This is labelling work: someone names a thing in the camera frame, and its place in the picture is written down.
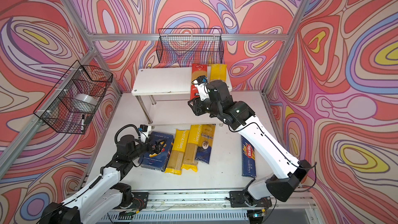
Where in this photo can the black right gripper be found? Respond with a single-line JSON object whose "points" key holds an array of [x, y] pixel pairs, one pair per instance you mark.
{"points": [[196, 108]]}

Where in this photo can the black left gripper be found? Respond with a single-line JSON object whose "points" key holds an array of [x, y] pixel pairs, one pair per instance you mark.
{"points": [[156, 150]]}

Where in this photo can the red spaghetti bag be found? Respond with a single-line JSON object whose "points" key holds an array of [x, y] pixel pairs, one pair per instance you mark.
{"points": [[198, 70]]}

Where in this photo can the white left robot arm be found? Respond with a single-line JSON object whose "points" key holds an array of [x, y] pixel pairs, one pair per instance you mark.
{"points": [[106, 191]]}

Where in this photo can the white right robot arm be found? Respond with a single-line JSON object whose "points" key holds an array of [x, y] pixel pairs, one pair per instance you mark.
{"points": [[214, 99]]}

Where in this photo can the white two-tier shelf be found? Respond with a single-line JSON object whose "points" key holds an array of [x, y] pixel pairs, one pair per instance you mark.
{"points": [[163, 95]]}

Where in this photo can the blue Barilla rigatoni box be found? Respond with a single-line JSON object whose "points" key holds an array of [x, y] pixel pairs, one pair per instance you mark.
{"points": [[158, 161]]}

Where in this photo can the dark blue spaghetti bag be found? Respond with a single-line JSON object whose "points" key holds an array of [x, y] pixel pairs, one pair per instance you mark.
{"points": [[205, 143]]}

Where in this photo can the yellow Pastatime spaghetti bag left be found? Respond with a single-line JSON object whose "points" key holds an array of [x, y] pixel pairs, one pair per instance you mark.
{"points": [[174, 165]]}

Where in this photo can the yellow pastatime spaghetti bag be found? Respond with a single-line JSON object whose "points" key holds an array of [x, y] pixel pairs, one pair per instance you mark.
{"points": [[174, 165], [189, 162]]}

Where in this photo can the yellow Pastatime spaghetti bag right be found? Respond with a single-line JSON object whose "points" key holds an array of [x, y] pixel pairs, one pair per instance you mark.
{"points": [[189, 162]]}

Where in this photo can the blue Barilla spaghetti box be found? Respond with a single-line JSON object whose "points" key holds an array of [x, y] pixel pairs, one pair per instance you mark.
{"points": [[248, 159]]}

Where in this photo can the silver tape roll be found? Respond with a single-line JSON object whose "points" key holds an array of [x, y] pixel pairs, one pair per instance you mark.
{"points": [[84, 103]]}

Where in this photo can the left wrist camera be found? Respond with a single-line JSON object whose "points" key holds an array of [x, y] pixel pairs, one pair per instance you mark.
{"points": [[144, 131]]}

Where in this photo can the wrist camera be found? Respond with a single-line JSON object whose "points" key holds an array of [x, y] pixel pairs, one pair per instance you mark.
{"points": [[201, 84], [144, 131]]}

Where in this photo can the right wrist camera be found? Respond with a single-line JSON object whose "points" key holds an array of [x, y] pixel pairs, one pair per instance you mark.
{"points": [[201, 84]]}

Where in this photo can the black wire basket back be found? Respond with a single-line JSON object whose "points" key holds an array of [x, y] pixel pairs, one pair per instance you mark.
{"points": [[188, 46]]}

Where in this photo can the black wire basket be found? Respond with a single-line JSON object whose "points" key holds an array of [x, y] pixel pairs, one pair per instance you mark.
{"points": [[188, 46], [82, 89]]}

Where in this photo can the black wire basket left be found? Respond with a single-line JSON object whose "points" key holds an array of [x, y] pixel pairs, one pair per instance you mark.
{"points": [[82, 89]]}

